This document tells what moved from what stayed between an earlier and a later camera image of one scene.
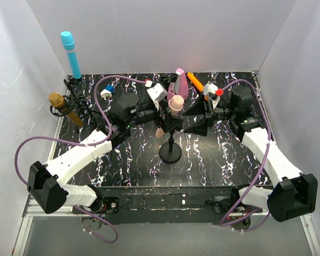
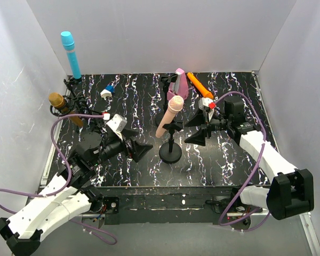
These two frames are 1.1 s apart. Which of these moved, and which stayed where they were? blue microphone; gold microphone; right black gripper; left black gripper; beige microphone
Moved: right black gripper; left black gripper
Stayed: beige microphone; blue microphone; gold microphone
